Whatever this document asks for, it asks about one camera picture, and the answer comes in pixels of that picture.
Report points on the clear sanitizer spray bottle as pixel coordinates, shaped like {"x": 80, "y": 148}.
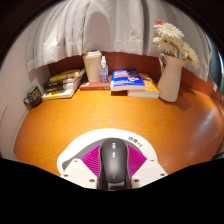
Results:
{"x": 103, "y": 71}

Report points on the orange-covered book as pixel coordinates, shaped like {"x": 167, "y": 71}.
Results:
{"x": 150, "y": 90}

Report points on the yellow-covered book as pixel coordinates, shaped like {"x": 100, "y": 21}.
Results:
{"x": 65, "y": 75}

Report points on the white pleated curtain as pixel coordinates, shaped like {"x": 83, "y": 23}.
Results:
{"x": 110, "y": 23}

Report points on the white ceramic jug vase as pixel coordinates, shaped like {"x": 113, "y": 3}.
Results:
{"x": 170, "y": 81}

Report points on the green black mug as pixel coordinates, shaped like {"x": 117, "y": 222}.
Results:
{"x": 34, "y": 96}

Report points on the white lidded tumbler cup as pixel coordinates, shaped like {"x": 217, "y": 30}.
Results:
{"x": 91, "y": 66}

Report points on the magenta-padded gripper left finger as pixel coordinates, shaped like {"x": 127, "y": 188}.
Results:
{"x": 77, "y": 173}

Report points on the white flower bouquet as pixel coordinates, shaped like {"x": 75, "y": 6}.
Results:
{"x": 171, "y": 40}

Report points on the black-covered book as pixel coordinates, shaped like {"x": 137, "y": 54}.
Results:
{"x": 61, "y": 84}

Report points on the red-brown flat book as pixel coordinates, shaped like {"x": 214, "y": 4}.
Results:
{"x": 95, "y": 86}

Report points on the black computer mouse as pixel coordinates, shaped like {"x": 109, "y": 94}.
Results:
{"x": 113, "y": 163}

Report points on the round white grey-print mouse pad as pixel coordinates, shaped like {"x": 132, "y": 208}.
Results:
{"x": 86, "y": 141}

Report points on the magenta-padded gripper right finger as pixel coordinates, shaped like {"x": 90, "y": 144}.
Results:
{"x": 149, "y": 171}

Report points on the blue-covered book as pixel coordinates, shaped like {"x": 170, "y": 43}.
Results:
{"x": 127, "y": 80}

